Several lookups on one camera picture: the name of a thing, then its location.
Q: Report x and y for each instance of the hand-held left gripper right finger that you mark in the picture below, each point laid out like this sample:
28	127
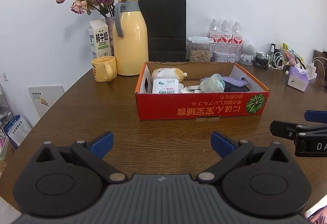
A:
222	142

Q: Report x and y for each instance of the green iridescent plastic bag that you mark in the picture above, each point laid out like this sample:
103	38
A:
212	82

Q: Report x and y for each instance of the purple tissue pack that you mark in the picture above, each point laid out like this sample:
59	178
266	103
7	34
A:
297	80

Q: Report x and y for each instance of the clear container of seeds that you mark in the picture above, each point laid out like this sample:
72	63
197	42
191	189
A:
200	52

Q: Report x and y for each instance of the yellow thermos jug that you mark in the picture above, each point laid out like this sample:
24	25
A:
131	42

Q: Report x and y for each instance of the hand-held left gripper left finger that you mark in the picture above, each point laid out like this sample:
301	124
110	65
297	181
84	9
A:
102	142

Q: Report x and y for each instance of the white flat carton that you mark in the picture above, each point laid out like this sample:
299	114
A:
46	101

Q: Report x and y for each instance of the white wall socket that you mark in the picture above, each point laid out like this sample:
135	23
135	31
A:
5	77

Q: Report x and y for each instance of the glass flower vase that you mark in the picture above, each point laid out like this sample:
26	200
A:
110	29

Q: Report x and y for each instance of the colourful snack packet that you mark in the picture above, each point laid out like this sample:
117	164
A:
292	54

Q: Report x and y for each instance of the pink patterned cloth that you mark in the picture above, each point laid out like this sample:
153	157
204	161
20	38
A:
319	213

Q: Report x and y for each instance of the purple knit pouch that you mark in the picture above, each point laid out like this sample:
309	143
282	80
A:
235	80

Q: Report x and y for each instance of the brown board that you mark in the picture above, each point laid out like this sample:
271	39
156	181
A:
320	54

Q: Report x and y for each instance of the black paper bag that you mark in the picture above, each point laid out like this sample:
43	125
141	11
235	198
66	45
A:
163	24

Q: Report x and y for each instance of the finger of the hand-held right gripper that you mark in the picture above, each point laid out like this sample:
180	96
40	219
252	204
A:
283	129
316	116

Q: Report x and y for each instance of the white tissue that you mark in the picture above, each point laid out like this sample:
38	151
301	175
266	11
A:
194	89

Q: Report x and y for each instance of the white milk carton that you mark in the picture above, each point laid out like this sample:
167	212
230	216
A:
101	40

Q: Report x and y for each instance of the black zip pouch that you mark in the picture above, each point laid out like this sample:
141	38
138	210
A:
237	88

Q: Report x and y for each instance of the yellow mug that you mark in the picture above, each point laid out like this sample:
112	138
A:
102	69

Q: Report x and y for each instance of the white printed tin box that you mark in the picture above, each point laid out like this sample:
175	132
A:
224	57

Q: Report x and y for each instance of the blue and white box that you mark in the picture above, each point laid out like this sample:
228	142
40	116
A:
16	133

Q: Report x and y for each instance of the red cardboard box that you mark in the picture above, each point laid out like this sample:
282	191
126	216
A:
178	107

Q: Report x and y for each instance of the white and yellow plush sheep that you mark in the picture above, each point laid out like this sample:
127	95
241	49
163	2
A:
168	72

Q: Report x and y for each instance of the cotton swab bottle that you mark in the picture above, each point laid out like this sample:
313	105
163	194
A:
165	86

